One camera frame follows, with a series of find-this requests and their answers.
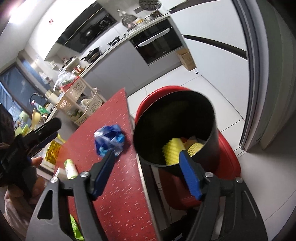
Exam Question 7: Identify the green plastic wrapper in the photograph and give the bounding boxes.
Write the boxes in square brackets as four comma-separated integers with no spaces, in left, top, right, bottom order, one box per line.
[69,214,85,241]

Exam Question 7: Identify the red chair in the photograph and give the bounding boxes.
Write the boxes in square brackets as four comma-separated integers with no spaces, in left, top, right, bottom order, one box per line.
[134,86,242,209]

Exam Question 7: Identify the black kitchen faucet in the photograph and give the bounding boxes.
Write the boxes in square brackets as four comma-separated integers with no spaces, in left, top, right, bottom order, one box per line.
[29,93,48,105]

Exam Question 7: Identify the sliding door frame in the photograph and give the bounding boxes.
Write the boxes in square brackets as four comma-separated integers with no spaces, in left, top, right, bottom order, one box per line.
[232,0,296,152]

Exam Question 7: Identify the white plastic bag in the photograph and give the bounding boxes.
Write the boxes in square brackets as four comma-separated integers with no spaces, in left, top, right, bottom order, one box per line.
[54,71,77,90]

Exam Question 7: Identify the white bottle green cap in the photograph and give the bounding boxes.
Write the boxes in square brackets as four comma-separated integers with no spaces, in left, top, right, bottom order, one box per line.
[63,159,78,179]

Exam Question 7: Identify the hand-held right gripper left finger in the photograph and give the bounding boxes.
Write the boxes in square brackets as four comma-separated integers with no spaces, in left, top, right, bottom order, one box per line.
[25,150,115,241]

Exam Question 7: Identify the gold foil bag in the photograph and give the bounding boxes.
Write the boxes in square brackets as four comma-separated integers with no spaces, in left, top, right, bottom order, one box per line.
[43,138,65,165]

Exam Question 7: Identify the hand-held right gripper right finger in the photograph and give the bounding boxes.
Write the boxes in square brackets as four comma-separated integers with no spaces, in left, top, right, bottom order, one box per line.
[179,149,269,241]

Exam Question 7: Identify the blue crumpled plastic bag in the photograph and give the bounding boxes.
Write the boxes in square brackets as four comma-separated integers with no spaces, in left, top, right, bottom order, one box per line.
[94,124,125,158]

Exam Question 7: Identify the beige perforated storage cart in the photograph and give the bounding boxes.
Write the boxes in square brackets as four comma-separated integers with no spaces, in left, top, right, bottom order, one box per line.
[55,75,107,127]

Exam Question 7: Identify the red basket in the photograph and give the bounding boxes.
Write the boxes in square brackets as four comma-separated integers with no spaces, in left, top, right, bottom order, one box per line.
[60,77,79,91]

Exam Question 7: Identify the person's left forearm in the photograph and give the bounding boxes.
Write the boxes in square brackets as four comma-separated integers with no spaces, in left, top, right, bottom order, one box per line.
[3,188,36,234]

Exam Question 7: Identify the round metal plate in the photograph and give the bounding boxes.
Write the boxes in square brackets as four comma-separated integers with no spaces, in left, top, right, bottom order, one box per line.
[121,14,135,28]

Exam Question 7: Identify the white refrigerator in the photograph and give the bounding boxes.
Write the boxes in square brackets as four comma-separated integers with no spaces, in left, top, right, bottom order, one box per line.
[168,0,250,77]

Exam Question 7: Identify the cardboard box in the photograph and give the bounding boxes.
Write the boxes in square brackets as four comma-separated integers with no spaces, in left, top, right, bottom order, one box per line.
[176,49,197,71]

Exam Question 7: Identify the black wok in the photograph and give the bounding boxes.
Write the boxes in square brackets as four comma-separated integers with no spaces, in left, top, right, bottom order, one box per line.
[81,47,101,63]

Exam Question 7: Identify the black range hood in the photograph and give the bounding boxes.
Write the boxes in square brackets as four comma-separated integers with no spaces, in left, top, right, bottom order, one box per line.
[57,7,117,54]

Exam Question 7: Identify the person's left hand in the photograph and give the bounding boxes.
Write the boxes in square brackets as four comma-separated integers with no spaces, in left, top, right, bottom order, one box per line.
[30,157,46,200]

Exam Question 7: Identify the black trash bin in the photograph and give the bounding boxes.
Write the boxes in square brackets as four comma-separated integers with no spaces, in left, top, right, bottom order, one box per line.
[133,90,220,186]

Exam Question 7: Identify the yellow foam fruit net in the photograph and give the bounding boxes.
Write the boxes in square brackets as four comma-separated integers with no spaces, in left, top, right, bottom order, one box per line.
[162,137,205,166]

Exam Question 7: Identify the black round steamer rack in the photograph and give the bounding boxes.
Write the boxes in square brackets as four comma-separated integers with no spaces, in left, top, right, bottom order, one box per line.
[139,0,161,9]

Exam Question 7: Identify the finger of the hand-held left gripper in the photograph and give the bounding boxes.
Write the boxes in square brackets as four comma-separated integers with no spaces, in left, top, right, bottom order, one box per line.
[35,118,62,142]
[27,132,59,161]

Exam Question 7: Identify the black built-in oven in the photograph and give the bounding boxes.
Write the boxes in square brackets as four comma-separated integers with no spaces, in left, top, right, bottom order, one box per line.
[128,19,184,66]

